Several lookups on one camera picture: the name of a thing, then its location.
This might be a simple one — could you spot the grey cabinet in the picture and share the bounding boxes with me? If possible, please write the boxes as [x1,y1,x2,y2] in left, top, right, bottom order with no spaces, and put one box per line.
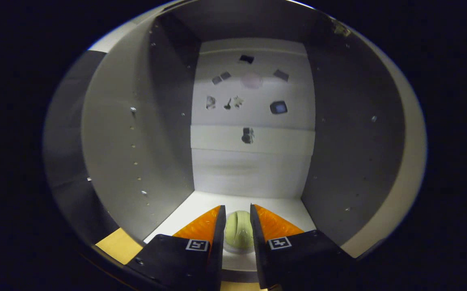
[81,0,406,283]

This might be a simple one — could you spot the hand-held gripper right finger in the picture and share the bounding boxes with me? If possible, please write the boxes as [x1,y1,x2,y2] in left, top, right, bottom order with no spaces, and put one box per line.
[249,203,359,290]

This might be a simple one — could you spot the pale green ball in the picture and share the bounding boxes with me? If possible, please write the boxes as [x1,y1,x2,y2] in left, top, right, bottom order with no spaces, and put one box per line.
[224,210,255,250]

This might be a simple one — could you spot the black backdrop cloth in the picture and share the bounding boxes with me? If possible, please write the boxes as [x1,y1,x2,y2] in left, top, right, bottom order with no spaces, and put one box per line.
[43,51,119,247]

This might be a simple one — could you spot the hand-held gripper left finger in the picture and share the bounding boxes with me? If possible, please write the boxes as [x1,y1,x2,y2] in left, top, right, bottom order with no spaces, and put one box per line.
[134,205,226,291]

